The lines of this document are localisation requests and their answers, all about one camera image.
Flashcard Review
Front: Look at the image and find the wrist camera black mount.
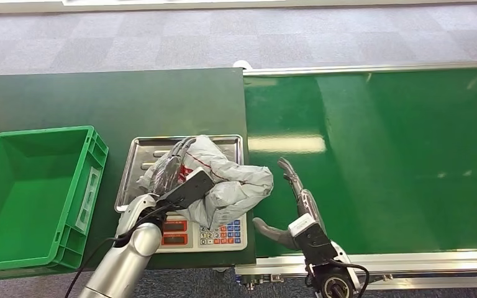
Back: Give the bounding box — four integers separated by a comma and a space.
288, 213, 339, 266
156, 166, 216, 211

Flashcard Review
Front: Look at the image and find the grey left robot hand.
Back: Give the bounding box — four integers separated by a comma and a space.
147, 137, 199, 197

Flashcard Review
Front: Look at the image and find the electronic scale with steel tray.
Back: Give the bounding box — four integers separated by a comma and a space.
114, 135, 249, 253

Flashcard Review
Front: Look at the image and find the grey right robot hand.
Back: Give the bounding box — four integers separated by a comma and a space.
253, 157, 325, 251

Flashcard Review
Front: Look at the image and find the green conveyor belt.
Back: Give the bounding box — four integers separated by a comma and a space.
244, 68, 477, 258

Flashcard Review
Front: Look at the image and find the green plastic crate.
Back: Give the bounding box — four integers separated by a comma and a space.
0, 125, 109, 273

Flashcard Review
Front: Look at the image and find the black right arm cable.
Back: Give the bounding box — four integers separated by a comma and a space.
327, 259, 371, 298

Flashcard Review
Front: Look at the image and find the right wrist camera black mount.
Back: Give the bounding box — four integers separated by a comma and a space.
288, 213, 339, 266

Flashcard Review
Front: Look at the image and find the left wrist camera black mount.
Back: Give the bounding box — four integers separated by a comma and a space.
156, 166, 216, 211

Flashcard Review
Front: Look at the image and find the grey plastic mailer package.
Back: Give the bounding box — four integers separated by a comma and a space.
137, 135, 275, 230

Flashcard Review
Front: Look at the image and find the white skirting strip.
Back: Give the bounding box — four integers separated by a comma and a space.
0, 0, 477, 14

